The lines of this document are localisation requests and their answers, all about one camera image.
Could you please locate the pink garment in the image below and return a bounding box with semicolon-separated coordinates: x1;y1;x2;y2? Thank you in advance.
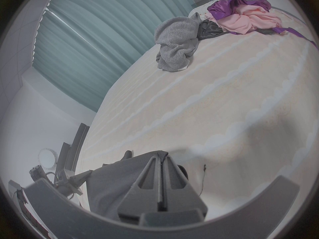
204;5;283;35

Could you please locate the purple garment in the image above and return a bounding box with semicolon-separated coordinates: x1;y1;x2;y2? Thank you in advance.
207;0;317;45

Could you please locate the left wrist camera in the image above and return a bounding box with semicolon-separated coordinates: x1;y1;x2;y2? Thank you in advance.
29;165;47;181

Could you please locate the bed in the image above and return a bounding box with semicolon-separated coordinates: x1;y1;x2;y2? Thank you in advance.
75;0;319;225

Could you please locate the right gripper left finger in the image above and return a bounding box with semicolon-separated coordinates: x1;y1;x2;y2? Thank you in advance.
117;155;160;220

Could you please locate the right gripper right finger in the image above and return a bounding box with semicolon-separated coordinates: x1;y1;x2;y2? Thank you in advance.
161;156;209;217

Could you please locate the grey knit garment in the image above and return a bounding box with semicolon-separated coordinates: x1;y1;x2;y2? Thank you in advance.
154;12;202;72

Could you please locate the dark grey garment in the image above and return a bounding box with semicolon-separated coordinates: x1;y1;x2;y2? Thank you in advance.
87;150;208;221

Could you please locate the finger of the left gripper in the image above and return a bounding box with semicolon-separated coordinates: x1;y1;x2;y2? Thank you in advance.
71;170;93;187

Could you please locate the blue-green curtain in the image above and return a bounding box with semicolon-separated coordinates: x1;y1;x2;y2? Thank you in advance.
32;0;200;113

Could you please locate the black satin garment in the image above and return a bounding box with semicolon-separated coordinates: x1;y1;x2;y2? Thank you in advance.
196;19;226;41

